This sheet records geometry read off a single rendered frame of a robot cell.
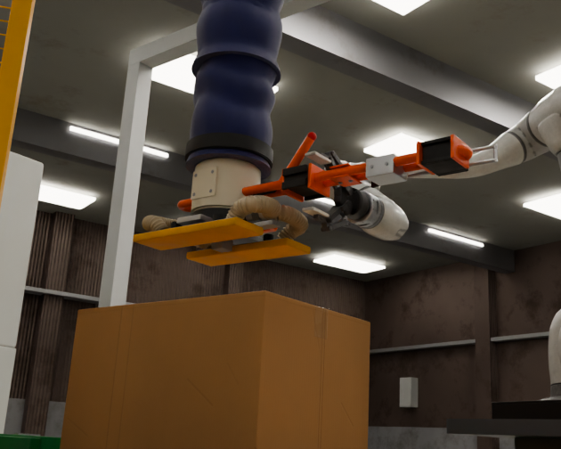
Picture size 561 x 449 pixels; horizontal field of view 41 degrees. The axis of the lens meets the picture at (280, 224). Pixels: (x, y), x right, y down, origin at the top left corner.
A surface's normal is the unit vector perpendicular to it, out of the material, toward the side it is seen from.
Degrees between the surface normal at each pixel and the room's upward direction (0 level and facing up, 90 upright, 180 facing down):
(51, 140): 90
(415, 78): 90
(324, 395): 90
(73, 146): 90
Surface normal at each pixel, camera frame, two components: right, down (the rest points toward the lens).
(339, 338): 0.79, -0.13
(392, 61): 0.57, -0.20
